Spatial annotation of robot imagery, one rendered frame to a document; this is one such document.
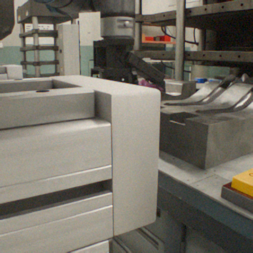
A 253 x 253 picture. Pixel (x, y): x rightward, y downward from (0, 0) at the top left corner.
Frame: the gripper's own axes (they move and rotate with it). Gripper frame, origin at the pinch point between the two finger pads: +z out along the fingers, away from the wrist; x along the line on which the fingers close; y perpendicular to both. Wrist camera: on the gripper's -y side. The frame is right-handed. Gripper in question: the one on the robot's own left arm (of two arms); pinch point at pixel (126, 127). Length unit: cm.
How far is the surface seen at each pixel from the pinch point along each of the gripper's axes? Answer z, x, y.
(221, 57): -16, -47, -83
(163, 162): 4.6, 12.7, -1.6
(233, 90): -7.4, 2.8, -33.3
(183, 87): -5.0, -23.2, -36.8
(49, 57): -11, -729, -156
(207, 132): -2.8, 19.6, -6.2
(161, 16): -41, -96, -79
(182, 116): -3.3, 8.5, -9.7
